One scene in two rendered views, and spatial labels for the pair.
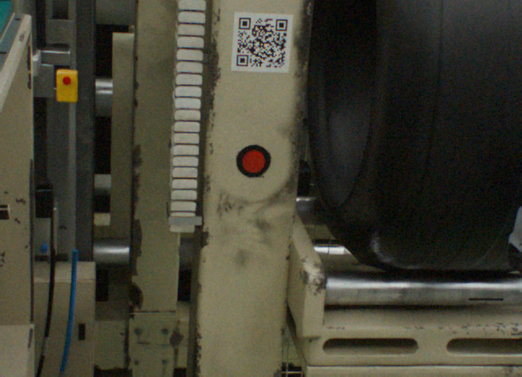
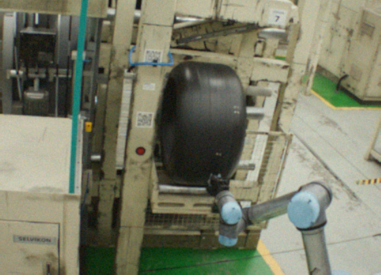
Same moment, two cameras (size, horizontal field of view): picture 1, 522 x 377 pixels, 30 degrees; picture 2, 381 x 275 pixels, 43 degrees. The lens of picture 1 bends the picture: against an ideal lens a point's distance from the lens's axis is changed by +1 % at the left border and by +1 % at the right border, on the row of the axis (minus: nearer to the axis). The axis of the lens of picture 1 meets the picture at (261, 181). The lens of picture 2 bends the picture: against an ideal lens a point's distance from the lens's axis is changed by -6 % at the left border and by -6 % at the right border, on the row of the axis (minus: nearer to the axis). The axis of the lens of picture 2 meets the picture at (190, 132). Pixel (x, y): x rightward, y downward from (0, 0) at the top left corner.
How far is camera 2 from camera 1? 1.06 m
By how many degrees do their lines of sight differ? 7
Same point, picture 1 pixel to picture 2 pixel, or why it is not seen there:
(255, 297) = (139, 188)
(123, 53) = (102, 90)
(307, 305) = (153, 193)
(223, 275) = (130, 181)
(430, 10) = (188, 122)
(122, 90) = (101, 103)
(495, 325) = (207, 200)
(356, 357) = (167, 207)
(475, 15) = (200, 125)
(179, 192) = (118, 158)
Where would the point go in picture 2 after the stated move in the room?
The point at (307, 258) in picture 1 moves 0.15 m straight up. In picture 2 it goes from (154, 180) to (158, 151)
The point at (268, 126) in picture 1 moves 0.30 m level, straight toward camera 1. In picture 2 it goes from (145, 141) to (139, 175)
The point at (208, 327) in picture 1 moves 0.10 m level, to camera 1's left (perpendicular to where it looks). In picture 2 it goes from (125, 195) to (105, 192)
